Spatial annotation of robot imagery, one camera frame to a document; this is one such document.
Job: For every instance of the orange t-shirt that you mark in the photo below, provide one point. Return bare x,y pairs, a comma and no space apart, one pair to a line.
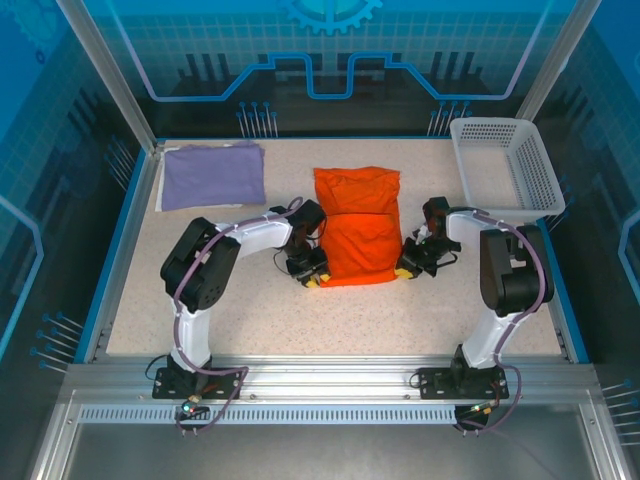
360,235

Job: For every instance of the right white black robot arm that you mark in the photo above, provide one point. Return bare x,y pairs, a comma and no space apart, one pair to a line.
510,270

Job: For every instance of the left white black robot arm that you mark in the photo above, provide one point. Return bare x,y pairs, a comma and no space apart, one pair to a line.
192,330

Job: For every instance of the white perforated plastic basket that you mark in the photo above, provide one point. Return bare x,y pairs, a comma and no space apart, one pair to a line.
500,170

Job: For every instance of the folded purple t-shirt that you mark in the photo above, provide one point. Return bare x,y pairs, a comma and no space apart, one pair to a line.
215,175

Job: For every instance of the black connector with LED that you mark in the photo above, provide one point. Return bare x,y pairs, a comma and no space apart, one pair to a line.
192,409
480,410

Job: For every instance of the aluminium mounting rail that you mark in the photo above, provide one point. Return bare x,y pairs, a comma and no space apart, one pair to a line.
325,380

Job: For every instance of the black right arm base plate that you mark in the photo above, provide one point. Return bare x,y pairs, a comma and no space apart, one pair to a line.
435,384

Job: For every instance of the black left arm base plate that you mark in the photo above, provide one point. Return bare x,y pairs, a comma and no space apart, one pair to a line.
220,384

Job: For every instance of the aluminium side rail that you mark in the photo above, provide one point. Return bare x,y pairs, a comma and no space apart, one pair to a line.
570,320
120,265

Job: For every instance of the aluminium frame post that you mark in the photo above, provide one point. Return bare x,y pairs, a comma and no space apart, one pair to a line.
551,55
107,75

